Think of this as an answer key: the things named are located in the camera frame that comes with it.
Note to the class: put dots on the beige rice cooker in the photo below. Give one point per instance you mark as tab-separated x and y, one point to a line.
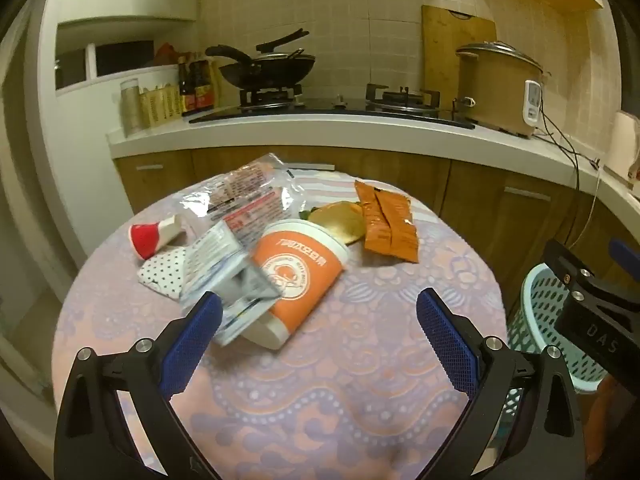
495	95

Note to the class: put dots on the fruit peel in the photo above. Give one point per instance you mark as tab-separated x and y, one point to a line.
340	222

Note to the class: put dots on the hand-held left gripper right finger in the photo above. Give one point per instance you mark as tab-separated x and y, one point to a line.
447	345

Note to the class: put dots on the yellow woven basket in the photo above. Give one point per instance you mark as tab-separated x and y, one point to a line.
160	105

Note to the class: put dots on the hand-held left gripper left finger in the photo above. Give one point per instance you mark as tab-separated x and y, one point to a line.
195	340

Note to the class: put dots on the tall storage jar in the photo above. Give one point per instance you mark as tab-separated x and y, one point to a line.
131	107

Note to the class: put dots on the silver foil packet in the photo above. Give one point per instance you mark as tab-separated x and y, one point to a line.
215	260

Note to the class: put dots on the dark sauce bottle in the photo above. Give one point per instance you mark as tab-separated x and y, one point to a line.
203	85
186	87

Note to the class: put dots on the patterned pink tablecloth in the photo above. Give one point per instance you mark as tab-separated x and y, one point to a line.
325	385

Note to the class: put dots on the black wok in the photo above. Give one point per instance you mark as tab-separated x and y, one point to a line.
270	72

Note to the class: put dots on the clear printed plastic wrapper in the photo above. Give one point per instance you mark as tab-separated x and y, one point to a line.
250	195

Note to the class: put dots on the wooden base cabinet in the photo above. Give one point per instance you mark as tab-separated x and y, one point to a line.
475	195

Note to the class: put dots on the red packet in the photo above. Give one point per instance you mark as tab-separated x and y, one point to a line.
167	52

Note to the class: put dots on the white plug-in timer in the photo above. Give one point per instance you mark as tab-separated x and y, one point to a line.
531	102

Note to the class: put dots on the dark window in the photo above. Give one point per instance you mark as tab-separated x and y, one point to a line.
120	60

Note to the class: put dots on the orange snack packet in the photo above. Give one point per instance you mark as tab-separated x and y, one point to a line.
390	225

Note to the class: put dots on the black gas stove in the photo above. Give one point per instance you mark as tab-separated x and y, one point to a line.
340	110

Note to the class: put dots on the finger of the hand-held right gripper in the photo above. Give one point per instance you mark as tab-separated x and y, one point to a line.
625	255
565	262

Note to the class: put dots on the light blue plastic basket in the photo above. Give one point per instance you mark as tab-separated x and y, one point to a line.
542	300

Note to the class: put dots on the polka dot white wrapper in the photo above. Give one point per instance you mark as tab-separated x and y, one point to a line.
160	272

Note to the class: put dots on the black frying pan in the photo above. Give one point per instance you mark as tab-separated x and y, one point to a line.
227	52

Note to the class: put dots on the person's right forearm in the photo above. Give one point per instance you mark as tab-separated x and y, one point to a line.
602	415

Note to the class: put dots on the wooden cutting board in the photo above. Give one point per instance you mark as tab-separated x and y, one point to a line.
440	50

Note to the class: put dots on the white kitchen countertop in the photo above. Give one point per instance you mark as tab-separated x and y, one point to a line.
350	132

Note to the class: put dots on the orange paper cup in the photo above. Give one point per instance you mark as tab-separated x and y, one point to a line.
300	280

